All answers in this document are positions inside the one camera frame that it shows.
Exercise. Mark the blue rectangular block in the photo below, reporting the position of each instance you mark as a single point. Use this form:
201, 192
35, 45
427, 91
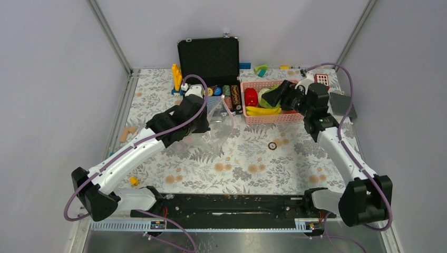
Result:
244, 65

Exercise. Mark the floral table mat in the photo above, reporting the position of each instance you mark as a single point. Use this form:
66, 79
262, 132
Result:
279, 158

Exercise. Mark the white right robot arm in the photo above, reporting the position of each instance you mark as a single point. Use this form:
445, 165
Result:
367, 196

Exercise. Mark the pink plastic basket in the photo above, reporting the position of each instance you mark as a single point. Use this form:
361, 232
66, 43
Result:
261, 87

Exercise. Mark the green arch block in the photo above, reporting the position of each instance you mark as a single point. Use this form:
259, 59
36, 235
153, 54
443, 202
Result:
260, 67

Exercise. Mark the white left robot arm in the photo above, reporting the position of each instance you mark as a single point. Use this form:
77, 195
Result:
96, 188

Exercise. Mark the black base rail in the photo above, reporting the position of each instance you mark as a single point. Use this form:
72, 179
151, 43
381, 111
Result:
236, 211

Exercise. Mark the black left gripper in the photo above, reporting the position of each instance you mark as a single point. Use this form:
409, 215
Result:
204, 127

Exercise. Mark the red bell pepper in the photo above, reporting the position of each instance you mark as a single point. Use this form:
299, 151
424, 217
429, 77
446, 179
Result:
250, 97

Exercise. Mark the yellow triangular frame toy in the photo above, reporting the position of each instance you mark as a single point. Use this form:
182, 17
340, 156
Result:
177, 76

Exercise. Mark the teal small block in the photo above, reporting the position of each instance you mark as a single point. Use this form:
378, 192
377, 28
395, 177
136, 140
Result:
261, 73

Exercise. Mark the clear pink-dotted zip bag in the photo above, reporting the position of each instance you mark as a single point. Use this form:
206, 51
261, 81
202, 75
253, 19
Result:
221, 123

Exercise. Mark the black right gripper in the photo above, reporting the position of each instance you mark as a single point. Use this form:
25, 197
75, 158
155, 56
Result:
285, 90

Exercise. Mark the small yellow cube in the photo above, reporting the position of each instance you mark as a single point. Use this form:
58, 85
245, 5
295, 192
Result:
134, 181

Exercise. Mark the black poker chip case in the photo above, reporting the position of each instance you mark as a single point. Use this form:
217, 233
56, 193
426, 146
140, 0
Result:
216, 60

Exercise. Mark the red grid block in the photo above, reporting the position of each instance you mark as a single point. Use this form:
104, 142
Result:
322, 79

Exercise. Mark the tan wooden block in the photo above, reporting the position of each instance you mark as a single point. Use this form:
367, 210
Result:
126, 132

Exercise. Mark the grey studded baseplate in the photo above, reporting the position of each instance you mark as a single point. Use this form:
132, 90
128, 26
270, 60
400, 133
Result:
339, 103

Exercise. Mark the blue base block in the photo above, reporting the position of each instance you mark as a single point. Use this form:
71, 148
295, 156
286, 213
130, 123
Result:
177, 92

